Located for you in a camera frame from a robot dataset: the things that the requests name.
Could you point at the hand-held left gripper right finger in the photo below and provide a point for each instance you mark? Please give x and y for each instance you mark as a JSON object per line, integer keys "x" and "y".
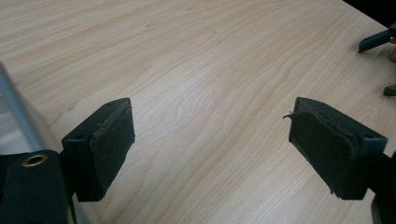
{"x": 333, "y": 152}

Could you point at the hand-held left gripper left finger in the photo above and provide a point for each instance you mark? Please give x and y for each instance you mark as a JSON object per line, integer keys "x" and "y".
{"x": 93, "y": 155}

